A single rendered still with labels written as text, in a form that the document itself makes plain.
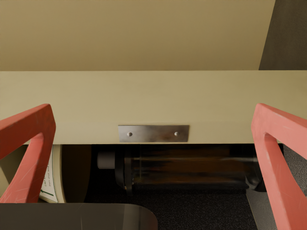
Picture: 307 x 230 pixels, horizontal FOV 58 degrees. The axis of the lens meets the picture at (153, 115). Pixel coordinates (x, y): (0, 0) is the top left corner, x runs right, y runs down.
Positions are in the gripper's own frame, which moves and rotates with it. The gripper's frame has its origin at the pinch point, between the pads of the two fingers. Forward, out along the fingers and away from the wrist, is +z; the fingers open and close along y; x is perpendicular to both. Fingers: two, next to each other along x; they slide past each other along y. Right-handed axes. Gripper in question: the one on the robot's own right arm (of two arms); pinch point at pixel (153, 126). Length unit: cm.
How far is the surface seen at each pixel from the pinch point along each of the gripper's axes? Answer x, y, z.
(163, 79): 8.8, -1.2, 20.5
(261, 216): 34.1, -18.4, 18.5
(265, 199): 30.4, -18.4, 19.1
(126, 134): 10.3, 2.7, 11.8
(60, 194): 21.6, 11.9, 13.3
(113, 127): 9.5, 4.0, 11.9
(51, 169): 18.6, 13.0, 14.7
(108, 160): 22.6, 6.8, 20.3
